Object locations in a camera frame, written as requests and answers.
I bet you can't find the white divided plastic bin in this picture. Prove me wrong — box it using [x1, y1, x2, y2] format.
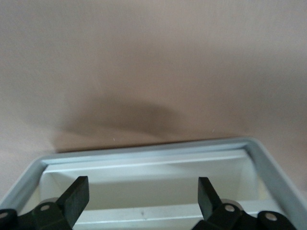
[0, 136, 307, 230]

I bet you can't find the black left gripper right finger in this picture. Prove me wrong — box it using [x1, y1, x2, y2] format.
[191, 176, 298, 230]

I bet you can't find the white plastic drawer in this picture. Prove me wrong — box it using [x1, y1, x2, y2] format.
[39, 154, 267, 208]
[69, 200, 281, 230]

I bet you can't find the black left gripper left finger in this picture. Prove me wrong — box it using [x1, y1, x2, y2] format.
[0, 175, 90, 230]

